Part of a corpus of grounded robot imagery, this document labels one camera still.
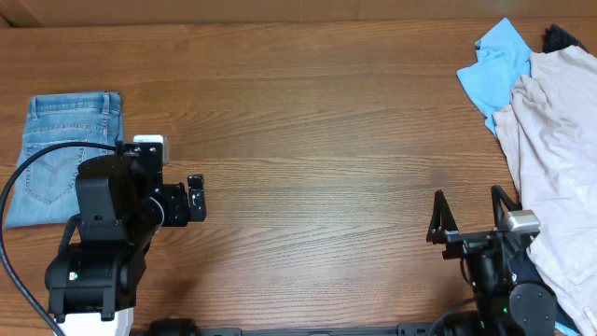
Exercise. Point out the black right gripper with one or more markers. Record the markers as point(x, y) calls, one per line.
point(444, 230)

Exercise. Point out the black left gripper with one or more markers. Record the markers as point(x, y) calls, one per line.
point(179, 213)

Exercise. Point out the light blue denim jeans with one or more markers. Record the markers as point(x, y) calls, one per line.
point(45, 193)

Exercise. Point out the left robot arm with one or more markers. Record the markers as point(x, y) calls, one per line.
point(123, 201)

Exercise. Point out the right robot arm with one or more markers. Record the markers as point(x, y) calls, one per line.
point(502, 303)

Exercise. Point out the black garment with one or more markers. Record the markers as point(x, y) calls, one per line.
point(526, 272)

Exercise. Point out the beige garment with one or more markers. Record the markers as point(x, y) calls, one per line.
point(548, 134)

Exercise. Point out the light blue shirt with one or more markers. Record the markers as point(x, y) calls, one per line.
point(502, 58)

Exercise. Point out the dark garment at top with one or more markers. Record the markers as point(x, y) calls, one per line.
point(556, 38)

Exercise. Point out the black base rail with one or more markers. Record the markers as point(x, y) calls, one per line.
point(182, 326)

